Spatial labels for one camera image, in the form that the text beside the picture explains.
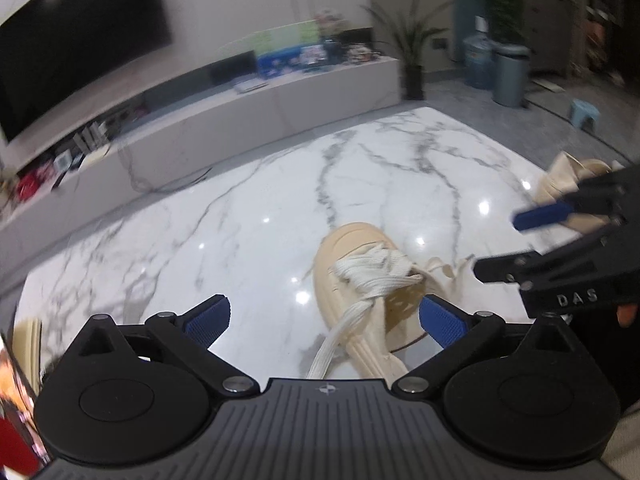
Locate blue water jug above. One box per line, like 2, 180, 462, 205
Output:
463, 15, 495, 90

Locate white wifi router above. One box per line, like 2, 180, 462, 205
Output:
73, 122, 111, 156

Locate grey trash bin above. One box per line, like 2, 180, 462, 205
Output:
492, 44, 530, 108

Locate black wall television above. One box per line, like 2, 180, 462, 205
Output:
1, 0, 171, 140

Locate small blue plastic stool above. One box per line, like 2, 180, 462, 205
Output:
570, 99, 600, 129

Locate grey marble TV cabinet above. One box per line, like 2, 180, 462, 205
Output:
1, 56, 400, 229

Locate white shoelace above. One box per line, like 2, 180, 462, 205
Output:
307, 243, 425, 382

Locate beige platform sneaker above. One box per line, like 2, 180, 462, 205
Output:
307, 222, 474, 385

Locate flower painting canvas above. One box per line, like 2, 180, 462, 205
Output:
216, 20, 321, 79

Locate potted green plant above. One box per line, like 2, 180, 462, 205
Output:
362, 0, 452, 101

